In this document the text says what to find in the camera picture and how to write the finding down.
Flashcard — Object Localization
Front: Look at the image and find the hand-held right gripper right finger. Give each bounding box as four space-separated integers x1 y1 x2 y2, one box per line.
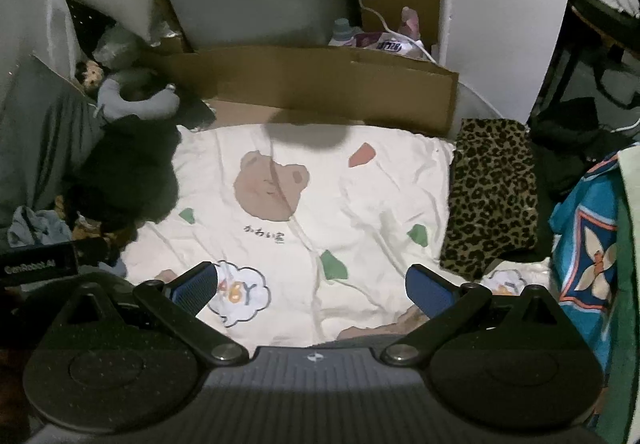
380 264 563 368

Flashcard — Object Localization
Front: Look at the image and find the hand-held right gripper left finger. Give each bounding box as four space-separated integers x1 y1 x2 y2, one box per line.
75 260 251 367

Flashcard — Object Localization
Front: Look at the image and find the leopard print garment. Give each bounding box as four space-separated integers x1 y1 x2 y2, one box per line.
439 117 541 277

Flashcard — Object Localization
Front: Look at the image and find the black clothes pile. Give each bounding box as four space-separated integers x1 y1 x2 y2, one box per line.
527 97 636 210

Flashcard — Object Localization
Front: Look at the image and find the blue denim garment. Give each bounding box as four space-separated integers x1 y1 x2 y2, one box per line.
7 205 73 247

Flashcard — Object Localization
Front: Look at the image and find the dark grey cloth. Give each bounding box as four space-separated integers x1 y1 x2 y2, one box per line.
0 57 108 225

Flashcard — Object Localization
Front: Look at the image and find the white cartoon print bedsheet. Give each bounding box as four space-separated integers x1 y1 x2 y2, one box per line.
120 121 556 350

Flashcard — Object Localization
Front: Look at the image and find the teal patterned cloth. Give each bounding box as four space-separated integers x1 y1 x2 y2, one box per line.
549 154 628 375

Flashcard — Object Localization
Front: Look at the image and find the grey neck pillow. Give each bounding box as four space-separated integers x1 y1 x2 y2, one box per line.
92 67 181 120

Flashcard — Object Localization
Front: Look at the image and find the small brown doll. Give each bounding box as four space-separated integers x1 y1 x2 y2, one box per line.
74 59 106 92

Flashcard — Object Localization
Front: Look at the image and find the brown cardboard sheet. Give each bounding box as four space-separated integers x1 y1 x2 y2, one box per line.
142 44 461 137

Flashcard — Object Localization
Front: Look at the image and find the printed plastic packet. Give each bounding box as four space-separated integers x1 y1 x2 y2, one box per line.
352 29 428 59

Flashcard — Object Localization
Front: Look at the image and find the plastic bottle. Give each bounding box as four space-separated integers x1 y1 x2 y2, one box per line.
327 18 363 48

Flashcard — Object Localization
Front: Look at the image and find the white cable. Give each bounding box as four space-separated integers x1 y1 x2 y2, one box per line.
350 0 441 62

